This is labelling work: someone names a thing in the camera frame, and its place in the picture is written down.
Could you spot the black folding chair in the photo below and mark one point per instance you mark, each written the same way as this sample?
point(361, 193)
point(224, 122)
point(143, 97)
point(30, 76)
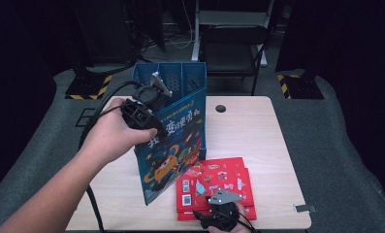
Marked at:
point(232, 35)

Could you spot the blue plastic file rack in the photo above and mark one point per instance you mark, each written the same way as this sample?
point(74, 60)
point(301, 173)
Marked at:
point(193, 77)

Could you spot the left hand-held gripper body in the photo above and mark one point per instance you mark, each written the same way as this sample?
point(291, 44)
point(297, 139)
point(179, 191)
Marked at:
point(141, 113)

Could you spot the person's left hand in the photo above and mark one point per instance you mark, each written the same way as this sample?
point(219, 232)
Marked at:
point(109, 136)

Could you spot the black yellow-striped stand base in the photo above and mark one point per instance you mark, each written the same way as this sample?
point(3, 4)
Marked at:
point(86, 87)
point(304, 89)

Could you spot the grey tape piece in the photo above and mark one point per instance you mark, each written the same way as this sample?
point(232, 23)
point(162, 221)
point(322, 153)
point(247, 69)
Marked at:
point(304, 208)

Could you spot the person's right hand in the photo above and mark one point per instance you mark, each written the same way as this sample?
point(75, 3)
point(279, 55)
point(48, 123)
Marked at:
point(241, 210)

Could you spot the dark curtain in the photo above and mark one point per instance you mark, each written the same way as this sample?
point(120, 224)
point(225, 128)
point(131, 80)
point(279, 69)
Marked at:
point(368, 81)
point(12, 81)

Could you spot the blue cartoon picture book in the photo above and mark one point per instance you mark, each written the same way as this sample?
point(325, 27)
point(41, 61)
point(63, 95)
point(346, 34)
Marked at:
point(174, 145)

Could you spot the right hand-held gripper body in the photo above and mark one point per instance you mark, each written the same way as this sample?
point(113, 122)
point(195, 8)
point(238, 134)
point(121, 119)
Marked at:
point(224, 215)

